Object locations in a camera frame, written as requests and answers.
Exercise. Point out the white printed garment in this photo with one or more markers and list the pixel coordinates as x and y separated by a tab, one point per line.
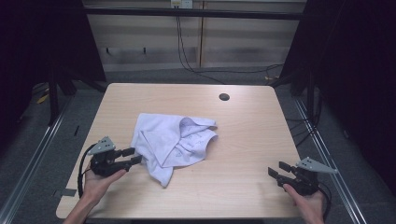
165	143

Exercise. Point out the white wall socket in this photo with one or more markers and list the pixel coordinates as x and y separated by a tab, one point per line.
182	3

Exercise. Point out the person's left hand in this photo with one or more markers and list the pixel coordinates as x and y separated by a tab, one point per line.
101	185

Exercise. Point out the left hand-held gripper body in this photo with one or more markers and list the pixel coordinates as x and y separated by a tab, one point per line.
104	166

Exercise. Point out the round black table grommet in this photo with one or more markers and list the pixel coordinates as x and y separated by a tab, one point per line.
224	96

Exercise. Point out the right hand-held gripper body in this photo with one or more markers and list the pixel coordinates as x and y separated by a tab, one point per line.
303	182

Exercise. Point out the grey tape strip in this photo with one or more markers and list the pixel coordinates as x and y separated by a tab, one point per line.
67	192

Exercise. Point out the dark curtain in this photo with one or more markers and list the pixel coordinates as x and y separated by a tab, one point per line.
37	40
358	77

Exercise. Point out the yellow floor object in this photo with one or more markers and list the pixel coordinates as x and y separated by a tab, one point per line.
42	99

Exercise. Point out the black metal crossbar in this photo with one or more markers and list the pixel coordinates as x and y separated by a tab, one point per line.
186	13

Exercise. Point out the black metal stand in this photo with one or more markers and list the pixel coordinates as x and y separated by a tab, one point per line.
310	99
53	102

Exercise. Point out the aluminium floor rail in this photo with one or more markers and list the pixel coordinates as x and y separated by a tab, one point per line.
327	155
37	155

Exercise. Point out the small black floor strip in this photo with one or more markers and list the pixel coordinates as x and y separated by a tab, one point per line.
76	130

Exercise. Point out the person's right hand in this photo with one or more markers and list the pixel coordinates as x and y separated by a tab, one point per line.
309	205

